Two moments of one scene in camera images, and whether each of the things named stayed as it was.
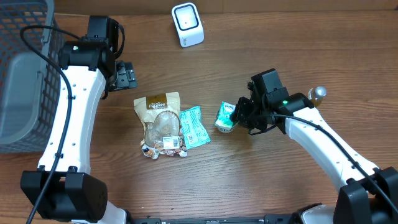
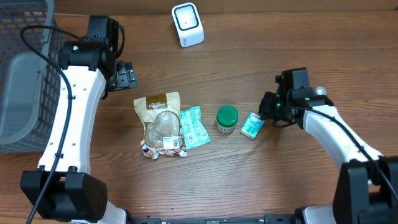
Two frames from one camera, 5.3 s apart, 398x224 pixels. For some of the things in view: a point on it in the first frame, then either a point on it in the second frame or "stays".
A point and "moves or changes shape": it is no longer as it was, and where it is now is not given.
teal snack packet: x=194 y=132 stays
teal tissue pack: x=223 y=116 moves or changes shape
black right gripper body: x=243 y=111 → x=267 y=106
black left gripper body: x=125 y=79 stays
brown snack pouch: x=160 y=115 stays
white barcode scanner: x=188 y=23 stays
